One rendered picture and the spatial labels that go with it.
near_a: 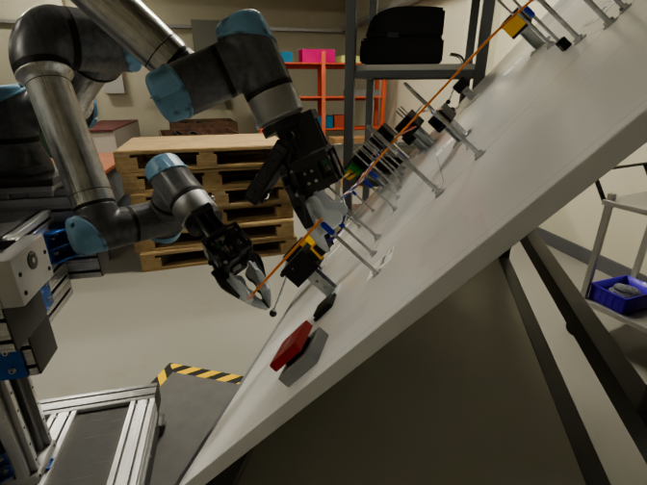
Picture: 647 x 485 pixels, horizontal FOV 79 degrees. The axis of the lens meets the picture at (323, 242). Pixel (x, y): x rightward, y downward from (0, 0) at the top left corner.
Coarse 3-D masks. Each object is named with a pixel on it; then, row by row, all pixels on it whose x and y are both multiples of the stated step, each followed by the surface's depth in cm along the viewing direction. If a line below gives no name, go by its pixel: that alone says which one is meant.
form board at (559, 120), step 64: (576, 0) 88; (640, 0) 45; (512, 64) 95; (576, 64) 48; (640, 64) 32; (512, 128) 50; (576, 128) 33; (640, 128) 26; (384, 192) 118; (448, 192) 53; (512, 192) 34; (576, 192) 28; (448, 256) 35; (320, 320) 59; (384, 320) 36; (256, 384) 63; (320, 384) 41
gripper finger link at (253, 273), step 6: (252, 264) 71; (246, 270) 73; (252, 270) 72; (258, 270) 69; (246, 276) 73; (252, 276) 73; (258, 276) 71; (264, 276) 69; (252, 282) 73; (258, 282) 72; (264, 288) 71; (264, 294) 71; (270, 294) 72; (264, 300) 71; (270, 300) 71; (270, 306) 71
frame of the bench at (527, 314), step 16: (512, 272) 134; (512, 288) 124; (528, 304) 114; (528, 320) 106; (544, 352) 94; (544, 368) 89; (560, 384) 84; (560, 400) 80; (560, 416) 76; (576, 416) 76; (576, 432) 72; (576, 448) 69; (592, 448) 69; (592, 464) 66; (592, 480) 64; (608, 480) 64
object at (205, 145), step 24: (144, 144) 312; (168, 144) 312; (192, 144) 312; (216, 144) 312; (240, 144) 312; (264, 144) 312; (120, 168) 286; (144, 168) 291; (192, 168) 300; (216, 168) 306; (240, 168) 312; (144, 192) 297; (216, 192) 312; (240, 192) 356; (240, 216) 348; (264, 216) 340; (288, 216) 342; (192, 240) 337; (264, 240) 337; (288, 240) 345; (144, 264) 313; (168, 264) 324; (192, 264) 325
